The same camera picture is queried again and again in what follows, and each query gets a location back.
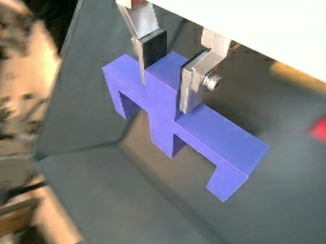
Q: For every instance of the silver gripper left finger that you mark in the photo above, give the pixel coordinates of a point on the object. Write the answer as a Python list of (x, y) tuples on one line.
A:
[(147, 37)]

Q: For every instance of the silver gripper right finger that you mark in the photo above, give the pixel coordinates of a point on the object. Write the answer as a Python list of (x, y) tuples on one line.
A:
[(198, 72)]

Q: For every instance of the purple cross-shaped block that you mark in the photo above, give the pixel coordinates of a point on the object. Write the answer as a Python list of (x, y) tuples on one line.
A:
[(202, 129)]

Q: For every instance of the red cross-shaped block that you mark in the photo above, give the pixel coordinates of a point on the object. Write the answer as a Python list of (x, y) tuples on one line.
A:
[(319, 130)]

